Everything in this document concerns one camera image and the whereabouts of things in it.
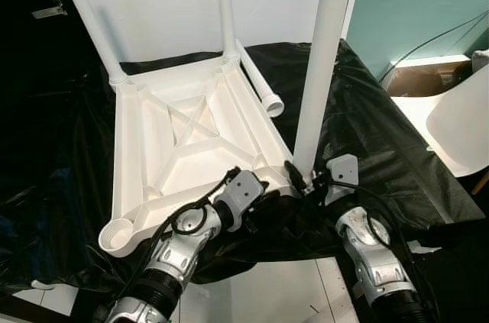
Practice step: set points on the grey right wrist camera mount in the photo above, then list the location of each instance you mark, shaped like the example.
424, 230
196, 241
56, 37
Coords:
342, 169

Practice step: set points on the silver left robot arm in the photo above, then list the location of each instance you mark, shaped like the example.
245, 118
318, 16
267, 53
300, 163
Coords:
176, 250

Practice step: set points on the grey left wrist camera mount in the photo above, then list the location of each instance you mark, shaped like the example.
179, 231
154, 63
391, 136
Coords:
244, 189

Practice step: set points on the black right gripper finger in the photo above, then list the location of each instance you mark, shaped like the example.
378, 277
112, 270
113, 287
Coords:
295, 174

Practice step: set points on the small grey wall plate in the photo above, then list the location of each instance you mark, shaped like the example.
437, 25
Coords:
50, 11

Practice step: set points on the white plastic table top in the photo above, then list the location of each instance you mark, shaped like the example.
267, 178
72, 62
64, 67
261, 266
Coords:
153, 147

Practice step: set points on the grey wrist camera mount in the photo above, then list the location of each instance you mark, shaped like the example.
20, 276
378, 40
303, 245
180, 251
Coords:
244, 189
342, 169

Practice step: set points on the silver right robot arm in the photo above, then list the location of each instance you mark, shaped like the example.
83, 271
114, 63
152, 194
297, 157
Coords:
374, 250

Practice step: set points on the white plastic chair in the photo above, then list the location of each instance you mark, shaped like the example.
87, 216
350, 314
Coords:
451, 128

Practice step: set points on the brown cardboard box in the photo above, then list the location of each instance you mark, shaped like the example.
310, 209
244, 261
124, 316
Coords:
424, 79

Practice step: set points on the small white bundle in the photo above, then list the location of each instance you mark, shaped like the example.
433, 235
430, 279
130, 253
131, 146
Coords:
480, 59

